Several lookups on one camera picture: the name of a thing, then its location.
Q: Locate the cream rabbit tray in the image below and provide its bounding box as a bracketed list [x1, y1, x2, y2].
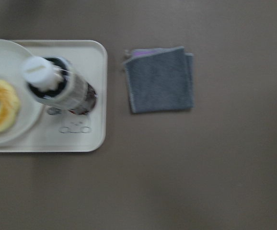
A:
[0, 40, 107, 152]

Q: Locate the grey folded cloth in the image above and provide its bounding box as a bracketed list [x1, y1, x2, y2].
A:
[123, 46, 194, 114]

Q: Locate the white plate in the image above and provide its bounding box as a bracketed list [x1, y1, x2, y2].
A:
[0, 39, 43, 145]

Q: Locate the donut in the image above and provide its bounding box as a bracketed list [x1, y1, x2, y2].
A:
[0, 79, 21, 132]

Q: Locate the tea bottle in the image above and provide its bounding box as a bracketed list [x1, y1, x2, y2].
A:
[21, 56, 97, 115]

